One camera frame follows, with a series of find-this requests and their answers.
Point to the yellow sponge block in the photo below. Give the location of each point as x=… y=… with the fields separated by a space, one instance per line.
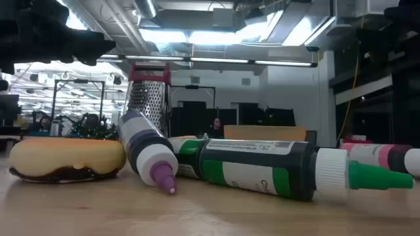
x=262 y=132

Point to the long ceiling light bar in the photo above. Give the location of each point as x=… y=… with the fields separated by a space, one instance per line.
x=216 y=60

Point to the green-tipped food colouring bottle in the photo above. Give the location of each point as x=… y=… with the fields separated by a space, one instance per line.
x=256 y=170

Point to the black partition panels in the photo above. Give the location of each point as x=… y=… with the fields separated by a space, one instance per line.
x=190 y=118

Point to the small black screen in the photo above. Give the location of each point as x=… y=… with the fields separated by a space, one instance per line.
x=311 y=137

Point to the pink-labelled food colouring bottle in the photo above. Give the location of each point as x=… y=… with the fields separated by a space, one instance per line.
x=370 y=155

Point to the person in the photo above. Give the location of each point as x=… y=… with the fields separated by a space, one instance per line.
x=92 y=120
x=216 y=128
x=45 y=124

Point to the steel box grater red trim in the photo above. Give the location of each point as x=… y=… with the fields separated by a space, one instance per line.
x=147 y=98

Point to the green-labelled food colouring bottle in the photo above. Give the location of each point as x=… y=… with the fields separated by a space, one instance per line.
x=188 y=147

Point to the purple-tipped food colouring bottle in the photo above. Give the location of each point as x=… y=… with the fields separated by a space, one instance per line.
x=144 y=141

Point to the black ceiling camera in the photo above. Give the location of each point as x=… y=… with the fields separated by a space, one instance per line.
x=312 y=49

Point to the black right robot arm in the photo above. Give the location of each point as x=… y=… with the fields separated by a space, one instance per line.
x=405 y=19

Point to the yellow chocolate-bottomed donut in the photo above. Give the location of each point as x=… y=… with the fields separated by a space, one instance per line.
x=65 y=154

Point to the black background rig frame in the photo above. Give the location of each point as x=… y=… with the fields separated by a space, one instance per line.
x=78 y=81

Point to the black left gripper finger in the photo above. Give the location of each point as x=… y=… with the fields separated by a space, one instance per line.
x=95 y=47

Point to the red box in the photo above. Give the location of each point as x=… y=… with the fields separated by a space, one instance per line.
x=357 y=140

